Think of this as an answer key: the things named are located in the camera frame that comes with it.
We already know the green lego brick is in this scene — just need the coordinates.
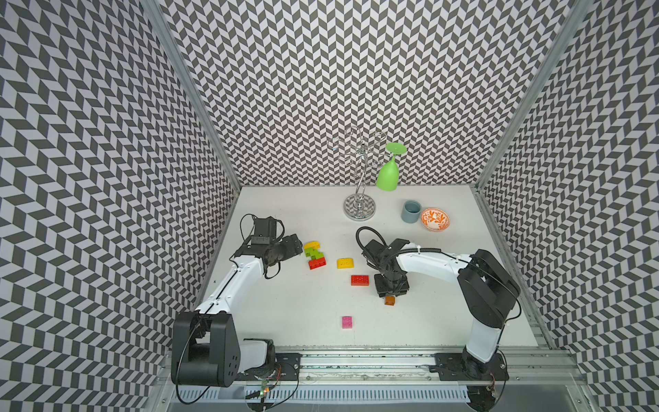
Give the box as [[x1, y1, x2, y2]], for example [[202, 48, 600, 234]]
[[304, 248, 324, 260]]

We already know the yellow long lego brick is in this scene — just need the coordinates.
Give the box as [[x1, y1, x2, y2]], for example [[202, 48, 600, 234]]
[[304, 241, 321, 250]]

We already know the red long lego brick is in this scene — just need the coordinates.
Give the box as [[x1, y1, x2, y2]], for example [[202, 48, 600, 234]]
[[308, 257, 327, 270], [350, 275, 370, 287]]

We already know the red long lego brick front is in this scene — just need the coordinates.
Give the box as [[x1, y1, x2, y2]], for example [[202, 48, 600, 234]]
[[350, 275, 370, 287]]

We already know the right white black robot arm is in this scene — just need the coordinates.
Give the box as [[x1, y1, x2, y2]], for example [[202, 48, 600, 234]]
[[358, 239, 520, 369]]

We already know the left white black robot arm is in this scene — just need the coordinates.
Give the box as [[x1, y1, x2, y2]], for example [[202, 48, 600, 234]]
[[171, 234, 303, 387]]

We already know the yellow curved lego brick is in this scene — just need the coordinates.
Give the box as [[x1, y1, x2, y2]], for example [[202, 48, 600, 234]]
[[336, 257, 355, 270]]

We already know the pink lego brick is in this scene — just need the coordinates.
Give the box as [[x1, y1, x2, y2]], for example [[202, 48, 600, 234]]
[[342, 316, 354, 330]]

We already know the grey blue cup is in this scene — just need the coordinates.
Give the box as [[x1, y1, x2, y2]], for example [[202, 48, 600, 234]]
[[401, 200, 421, 224]]

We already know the orange patterned small bowl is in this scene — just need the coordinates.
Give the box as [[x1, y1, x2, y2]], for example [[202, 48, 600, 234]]
[[420, 208, 451, 232]]

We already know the chrome mug tree stand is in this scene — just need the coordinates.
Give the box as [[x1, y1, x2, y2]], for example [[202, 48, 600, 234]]
[[332, 126, 386, 221]]

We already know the green plastic wine glass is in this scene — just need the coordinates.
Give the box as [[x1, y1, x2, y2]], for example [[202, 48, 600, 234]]
[[376, 142, 407, 192]]

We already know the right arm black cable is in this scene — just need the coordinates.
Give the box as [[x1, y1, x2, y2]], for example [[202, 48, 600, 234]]
[[354, 226, 388, 259]]

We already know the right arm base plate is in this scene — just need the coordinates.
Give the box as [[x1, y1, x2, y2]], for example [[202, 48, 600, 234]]
[[429, 352, 510, 382]]

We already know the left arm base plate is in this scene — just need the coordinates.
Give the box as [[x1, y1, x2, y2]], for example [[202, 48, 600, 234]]
[[236, 353, 301, 381]]

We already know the aluminium front rail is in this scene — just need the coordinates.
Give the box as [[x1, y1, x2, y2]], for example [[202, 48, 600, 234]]
[[153, 347, 585, 387]]

